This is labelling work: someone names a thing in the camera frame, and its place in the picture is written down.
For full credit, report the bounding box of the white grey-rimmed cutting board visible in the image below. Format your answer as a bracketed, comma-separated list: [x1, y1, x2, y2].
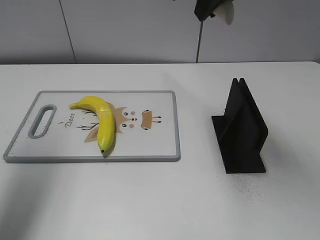
[3, 90, 181, 163]

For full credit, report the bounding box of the black knife stand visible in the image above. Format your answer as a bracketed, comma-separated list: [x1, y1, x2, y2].
[211, 78, 268, 174]

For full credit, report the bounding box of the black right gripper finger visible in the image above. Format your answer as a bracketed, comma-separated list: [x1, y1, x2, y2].
[194, 0, 225, 22]

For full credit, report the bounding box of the yellow plastic banana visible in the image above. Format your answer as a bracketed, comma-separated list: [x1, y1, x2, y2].
[69, 96, 116, 153]

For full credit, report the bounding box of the white-handled kitchen knife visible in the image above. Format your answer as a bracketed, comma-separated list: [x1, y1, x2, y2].
[213, 0, 235, 25]

